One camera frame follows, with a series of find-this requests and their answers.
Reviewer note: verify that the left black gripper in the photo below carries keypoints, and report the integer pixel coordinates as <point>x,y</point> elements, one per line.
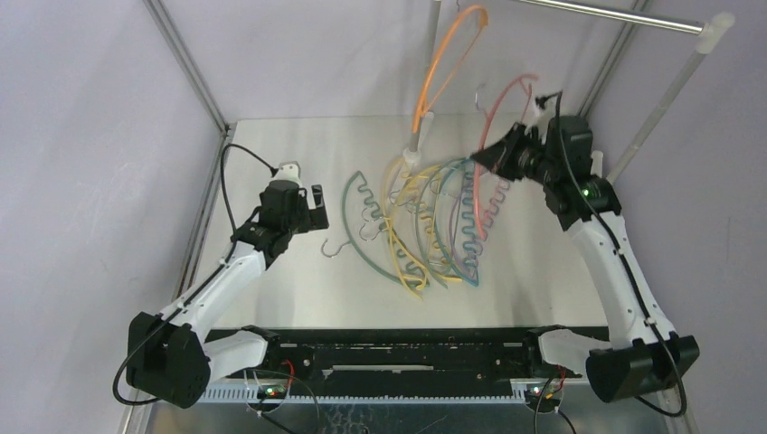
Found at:
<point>314,219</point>

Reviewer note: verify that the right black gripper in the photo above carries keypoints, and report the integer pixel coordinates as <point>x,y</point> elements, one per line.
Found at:
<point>515,155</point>

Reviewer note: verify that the purple plastic hanger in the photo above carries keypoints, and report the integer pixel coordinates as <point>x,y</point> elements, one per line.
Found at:
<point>471,220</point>

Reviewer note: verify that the pink plastic hanger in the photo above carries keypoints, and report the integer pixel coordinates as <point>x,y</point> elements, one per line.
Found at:
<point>482,161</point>

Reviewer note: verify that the orange plastic hanger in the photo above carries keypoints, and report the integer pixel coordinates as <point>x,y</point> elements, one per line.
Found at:
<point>448,55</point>

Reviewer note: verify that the light green plastic hanger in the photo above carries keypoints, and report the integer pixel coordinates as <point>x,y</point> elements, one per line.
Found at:
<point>428,242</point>

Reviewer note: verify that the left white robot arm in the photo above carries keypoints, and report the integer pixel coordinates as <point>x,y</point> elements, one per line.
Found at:
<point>170,356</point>

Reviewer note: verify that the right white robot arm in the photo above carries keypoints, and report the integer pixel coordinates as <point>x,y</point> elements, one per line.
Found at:
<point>643,353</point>

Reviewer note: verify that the teal plastic hanger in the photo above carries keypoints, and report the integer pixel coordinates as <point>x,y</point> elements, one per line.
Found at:
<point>447,186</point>

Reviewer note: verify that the pale yellow plastic hanger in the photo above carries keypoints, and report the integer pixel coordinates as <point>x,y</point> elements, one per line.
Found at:
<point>399,185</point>

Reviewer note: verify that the left small circuit board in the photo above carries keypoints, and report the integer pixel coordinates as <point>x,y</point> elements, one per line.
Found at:
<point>273,392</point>

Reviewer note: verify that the small circuit board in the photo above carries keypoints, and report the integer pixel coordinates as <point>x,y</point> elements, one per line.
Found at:
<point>273,392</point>
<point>538,392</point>

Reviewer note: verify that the chrome clothes rack bar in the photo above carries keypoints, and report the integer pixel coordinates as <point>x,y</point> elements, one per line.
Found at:
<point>623,15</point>

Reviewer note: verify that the right small circuit board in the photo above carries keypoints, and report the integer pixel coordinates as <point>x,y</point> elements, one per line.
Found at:
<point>538,392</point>

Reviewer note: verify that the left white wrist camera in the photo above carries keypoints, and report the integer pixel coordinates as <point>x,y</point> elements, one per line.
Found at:
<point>288,171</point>

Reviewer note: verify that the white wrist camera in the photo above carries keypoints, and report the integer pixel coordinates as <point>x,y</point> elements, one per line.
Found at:
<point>544,111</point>
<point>288,171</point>

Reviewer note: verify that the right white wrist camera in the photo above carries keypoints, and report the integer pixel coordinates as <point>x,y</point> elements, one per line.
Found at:
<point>544,111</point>

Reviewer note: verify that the white clothes rack left post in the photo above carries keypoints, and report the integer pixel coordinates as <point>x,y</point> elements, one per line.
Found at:
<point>412,153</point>

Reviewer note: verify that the left aluminium frame profile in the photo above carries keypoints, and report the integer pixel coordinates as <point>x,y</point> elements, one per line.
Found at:
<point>184,59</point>

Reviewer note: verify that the aluminium frame profile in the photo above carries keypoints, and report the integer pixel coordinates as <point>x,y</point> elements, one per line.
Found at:
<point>611,62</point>
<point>184,59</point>

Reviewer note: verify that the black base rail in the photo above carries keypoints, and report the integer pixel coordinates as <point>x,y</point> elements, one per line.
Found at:
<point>400,360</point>

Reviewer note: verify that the right aluminium frame profile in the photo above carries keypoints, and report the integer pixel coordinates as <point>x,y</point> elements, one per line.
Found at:
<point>611,62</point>

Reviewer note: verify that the white slotted cable duct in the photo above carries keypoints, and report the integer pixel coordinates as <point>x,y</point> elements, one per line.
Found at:
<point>242,392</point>

